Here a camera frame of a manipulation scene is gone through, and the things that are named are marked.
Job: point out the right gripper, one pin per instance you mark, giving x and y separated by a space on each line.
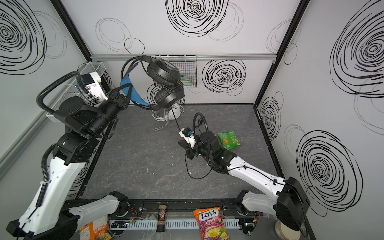
193 147

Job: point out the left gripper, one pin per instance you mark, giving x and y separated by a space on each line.
120 99

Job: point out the white headphones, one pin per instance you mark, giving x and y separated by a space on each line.
173 113

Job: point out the black headphones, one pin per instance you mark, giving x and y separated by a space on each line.
164 75

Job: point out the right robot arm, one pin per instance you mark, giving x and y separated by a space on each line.
283 198

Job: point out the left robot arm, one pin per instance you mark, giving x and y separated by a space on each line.
46 218

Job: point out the green snack packet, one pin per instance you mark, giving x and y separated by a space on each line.
228 140

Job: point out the Fox's fruits candy bag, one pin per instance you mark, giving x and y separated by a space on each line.
210 224

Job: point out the small dark spice bottle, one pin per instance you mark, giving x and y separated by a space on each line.
161 223

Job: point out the orange snack bag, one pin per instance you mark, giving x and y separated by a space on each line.
96 230

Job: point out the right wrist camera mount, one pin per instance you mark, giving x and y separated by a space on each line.
188 135

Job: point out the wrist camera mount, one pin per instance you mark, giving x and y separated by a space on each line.
188 135
92 90

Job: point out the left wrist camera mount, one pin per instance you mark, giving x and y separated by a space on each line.
92 90

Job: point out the clear acrylic wall shelf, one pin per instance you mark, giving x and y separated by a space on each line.
71 88

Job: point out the items in wire basket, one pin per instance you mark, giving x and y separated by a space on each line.
189 81

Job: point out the white slotted cable duct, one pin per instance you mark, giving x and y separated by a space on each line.
188 224

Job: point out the black wire basket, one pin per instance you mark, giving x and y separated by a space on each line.
187 64

